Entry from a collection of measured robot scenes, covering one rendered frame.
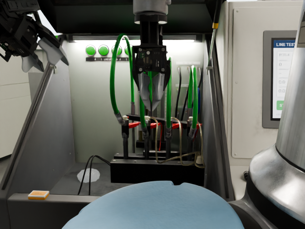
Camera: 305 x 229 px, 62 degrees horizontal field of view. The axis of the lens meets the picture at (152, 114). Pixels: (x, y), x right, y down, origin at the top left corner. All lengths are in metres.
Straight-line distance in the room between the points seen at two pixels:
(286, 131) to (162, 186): 0.09
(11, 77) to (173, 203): 3.71
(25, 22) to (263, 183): 0.55
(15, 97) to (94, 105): 2.69
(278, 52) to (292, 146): 0.85
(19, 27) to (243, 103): 0.72
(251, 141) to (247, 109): 0.11
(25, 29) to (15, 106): 3.29
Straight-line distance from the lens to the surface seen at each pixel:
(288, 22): 1.07
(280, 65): 1.02
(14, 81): 3.86
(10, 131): 3.89
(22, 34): 0.61
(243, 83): 0.97
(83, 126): 1.30
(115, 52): 0.78
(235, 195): 0.79
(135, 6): 0.58
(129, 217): 0.17
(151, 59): 0.56
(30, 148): 0.98
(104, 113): 1.25
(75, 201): 0.81
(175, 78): 1.18
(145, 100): 0.61
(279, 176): 0.18
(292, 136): 0.18
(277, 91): 1.00
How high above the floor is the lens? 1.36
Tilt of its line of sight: 13 degrees down
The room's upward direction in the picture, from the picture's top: straight up
